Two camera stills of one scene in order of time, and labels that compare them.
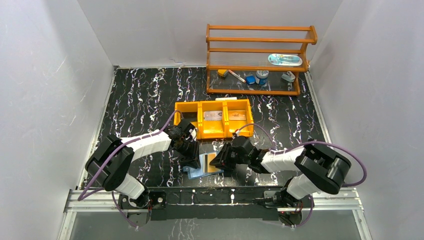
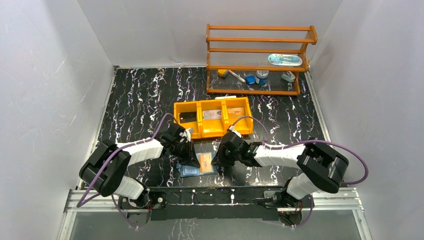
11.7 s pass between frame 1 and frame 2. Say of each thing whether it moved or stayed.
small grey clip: stayed
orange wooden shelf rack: stayed
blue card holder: moved
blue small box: stayed
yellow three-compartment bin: stayed
